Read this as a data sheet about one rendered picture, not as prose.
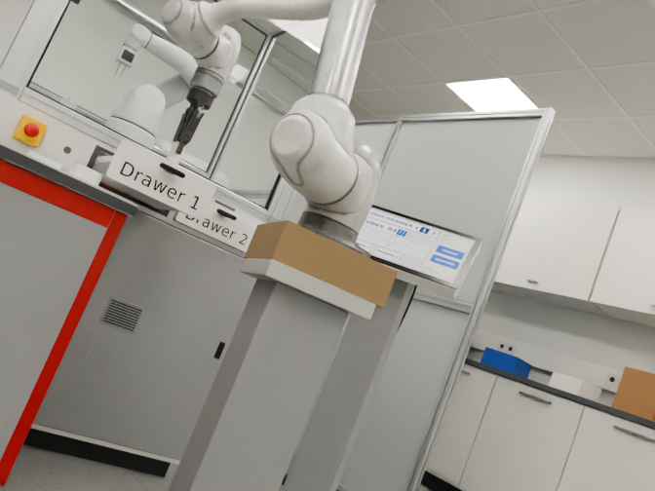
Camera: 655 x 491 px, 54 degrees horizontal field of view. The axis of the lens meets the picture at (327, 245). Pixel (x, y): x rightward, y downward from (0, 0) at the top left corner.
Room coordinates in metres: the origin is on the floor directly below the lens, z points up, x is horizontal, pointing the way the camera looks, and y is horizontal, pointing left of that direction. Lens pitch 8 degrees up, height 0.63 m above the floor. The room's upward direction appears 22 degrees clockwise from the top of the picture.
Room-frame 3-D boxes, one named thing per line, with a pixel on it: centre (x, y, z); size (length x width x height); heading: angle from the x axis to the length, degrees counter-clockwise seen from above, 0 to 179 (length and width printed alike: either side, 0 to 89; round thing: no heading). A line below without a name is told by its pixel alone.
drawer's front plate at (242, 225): (2.19, 0.37, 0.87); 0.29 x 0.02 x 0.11; 120
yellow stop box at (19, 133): (1.85, 0.92, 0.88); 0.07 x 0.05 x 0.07; 120
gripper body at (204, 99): (1.85, 0.51, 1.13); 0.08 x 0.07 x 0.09; 30
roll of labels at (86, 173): (1.53, 0.60, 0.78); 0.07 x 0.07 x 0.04
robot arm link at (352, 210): (1.61, 0.02, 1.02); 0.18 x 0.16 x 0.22; 152
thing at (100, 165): (1.93, 0.59, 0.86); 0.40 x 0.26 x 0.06; 30
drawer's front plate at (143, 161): (1.75, 0.48, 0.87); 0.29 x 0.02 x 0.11; 120
